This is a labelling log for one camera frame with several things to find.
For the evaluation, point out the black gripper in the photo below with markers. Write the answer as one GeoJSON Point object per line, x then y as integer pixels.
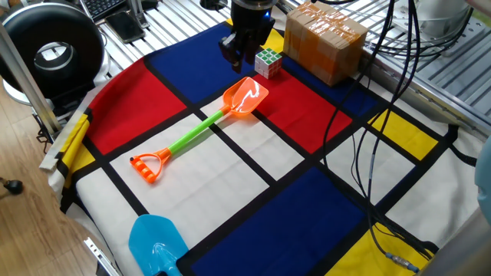
{"type": "Point", "coordinates": [251, 17]}

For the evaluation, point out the grey metal mounting base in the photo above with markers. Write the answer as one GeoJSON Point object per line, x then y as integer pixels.
{"type": "Point", "coordinates": [437, 11]}

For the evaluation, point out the black keyboard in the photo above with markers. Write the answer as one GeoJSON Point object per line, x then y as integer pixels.
{"type": "Point", "coordinates": [101, 7]}

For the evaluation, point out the white-edged puzzle cube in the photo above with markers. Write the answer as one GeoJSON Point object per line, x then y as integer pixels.
{"type": "Point", "coordinates": [268, 63]}

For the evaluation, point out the taped cardboard box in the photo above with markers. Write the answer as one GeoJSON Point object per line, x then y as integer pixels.
{"type": "Point", "coordinates": [322, 42]}

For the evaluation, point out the black round fan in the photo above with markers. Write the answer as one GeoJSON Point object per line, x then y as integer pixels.
{"type": "Point", "coordinates": [23, 38]}

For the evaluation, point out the black smartphone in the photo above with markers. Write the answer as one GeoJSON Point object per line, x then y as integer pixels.
{"type": "Point", "coordinates": [124, 27]}

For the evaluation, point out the colour-block tablecloth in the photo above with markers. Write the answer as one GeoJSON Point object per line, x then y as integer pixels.
{"type": "Point", "coordinates": [153, 99]}

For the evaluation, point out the black caster wheel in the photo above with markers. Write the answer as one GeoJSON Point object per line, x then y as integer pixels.
{"type": "Point", "coordinates": [14, 186]}

